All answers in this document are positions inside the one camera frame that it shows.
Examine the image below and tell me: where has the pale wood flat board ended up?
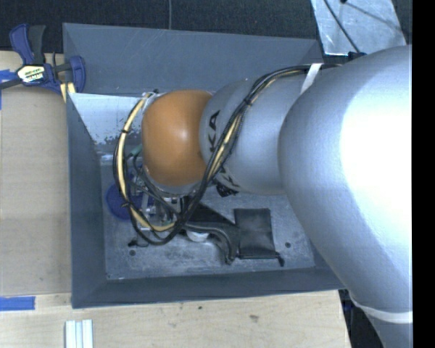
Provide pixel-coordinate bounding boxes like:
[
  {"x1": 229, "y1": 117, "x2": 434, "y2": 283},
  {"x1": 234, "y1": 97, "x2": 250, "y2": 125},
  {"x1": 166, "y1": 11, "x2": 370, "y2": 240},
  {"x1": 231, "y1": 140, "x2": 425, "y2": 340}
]
[{"x1": 0, "y1": 85, "x2": 73, "y2": 297}]

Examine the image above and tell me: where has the blue round object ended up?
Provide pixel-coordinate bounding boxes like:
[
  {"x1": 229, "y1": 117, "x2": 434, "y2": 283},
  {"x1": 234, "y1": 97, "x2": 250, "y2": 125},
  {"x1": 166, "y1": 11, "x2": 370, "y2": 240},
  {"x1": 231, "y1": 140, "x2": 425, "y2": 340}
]
[{"x1": 104, "y1": 181, "x2": 132, "y2": 221}]

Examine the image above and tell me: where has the black flat square pouch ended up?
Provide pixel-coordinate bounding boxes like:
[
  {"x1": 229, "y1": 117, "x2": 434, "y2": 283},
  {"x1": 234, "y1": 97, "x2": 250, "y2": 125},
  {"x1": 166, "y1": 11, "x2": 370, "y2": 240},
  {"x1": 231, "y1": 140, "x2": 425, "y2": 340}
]
[{"x1": 233, "y1": 207, "x2": 285, "y2": 268}]

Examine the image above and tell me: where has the grey metal bin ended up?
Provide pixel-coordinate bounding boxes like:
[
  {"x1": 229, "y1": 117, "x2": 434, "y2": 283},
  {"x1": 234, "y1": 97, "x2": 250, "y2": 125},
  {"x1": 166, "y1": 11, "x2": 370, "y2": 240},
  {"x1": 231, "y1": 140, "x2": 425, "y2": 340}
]
[{"x1": 62, "y1": 22, "x2": 346, "y2": 310}]

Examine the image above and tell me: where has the black curved tool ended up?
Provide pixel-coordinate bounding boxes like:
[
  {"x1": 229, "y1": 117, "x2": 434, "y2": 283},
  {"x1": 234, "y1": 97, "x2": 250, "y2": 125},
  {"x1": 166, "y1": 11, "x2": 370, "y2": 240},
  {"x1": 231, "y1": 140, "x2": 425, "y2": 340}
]
[{"x1": 183, "y1": 221, "x2": 241, "y2": 266}]

